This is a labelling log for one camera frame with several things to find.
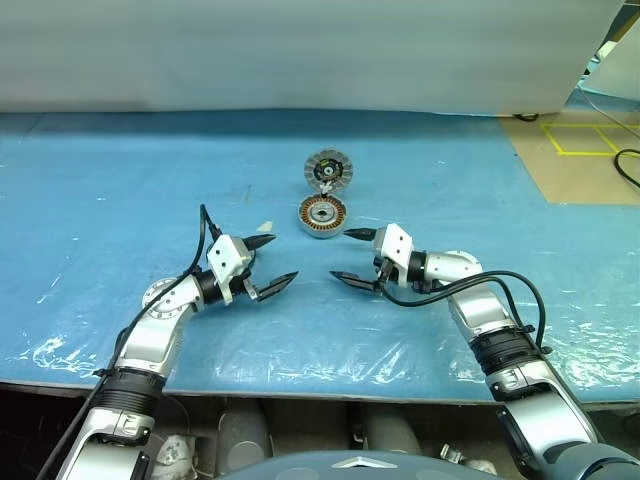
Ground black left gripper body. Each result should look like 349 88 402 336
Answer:
228 238 261 302

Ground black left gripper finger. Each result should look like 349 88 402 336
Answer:
249 271 300 304
244 233 277 254

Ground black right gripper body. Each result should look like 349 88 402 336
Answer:
371 227 401 292

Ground silver motor stator copper windings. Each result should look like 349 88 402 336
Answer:
298 193 349 241

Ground blue plastic table cover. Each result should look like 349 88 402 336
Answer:
0 110 640 404

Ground grey rounded cylinder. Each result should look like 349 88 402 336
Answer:
362 404 424 454
219 399 274 476

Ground grey robot torso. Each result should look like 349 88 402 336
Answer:
232 449 416 480

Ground white crumpled bag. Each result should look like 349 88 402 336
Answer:
154 434 196 479

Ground large white backdrop board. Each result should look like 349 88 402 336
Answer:
0 0 624 119

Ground brown cardboard floor sheet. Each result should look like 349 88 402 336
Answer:
499 97 640 205

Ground small white panel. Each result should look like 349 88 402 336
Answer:
582 9 640 101

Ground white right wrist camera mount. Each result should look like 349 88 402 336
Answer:
372 224 416 290

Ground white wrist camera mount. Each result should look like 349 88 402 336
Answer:
206 234 252 307
372 224 416 290

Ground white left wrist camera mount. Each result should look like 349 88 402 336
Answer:
206 234 252 307

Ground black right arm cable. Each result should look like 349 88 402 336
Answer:
382 269 547 351

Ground small metal bracket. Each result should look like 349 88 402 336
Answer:
439 442 499 476

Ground thick black floor cable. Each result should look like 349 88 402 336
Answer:
613 149 640 194

